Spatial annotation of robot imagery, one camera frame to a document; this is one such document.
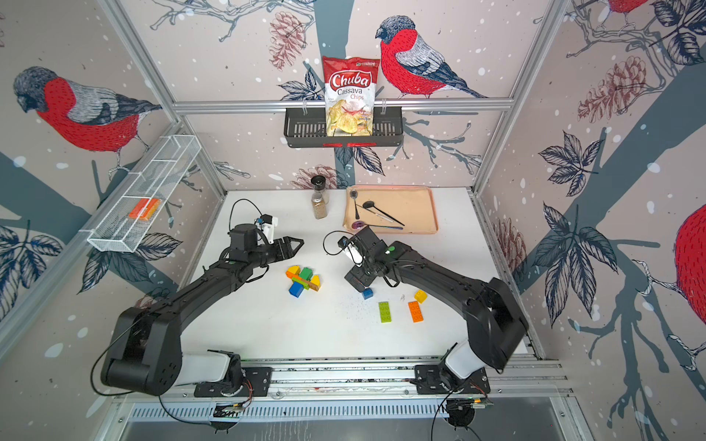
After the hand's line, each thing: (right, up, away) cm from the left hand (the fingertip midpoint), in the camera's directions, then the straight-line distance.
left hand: (301, 238), depth 86 cm
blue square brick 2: (+22, -18, +1) cm, 28 cm away
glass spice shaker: (+3, +14, +19) cm, 24 cm away
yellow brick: (-4, -12, +8) cm, 15 cm away
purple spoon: (+18, +3, +24) cm, 30 cm away
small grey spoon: (+16, +16, +32) cm, 39 cm away
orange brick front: (-5, -13, +6) cm, 15 cm away
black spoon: (+23, +12, +29) cm, 39 cm away
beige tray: (+33, +10, +28) cm, 44 cm away
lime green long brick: (0, -16, +4) cm, 16 cm away
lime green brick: (+27, -24, -1) cm, 36 cm away
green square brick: (0, -13, +6) cm, 14 cm away
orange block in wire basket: (-38, +9, -15) cm, 41 cm away
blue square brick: (-2, -18, +3) cm, 18 cm away
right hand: (+20, -8, -1) cm, 21 cm away
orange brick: (+37, -23, -1) cm, 44 cm away
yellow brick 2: (+39, -19, +1) cm, 43 cm away
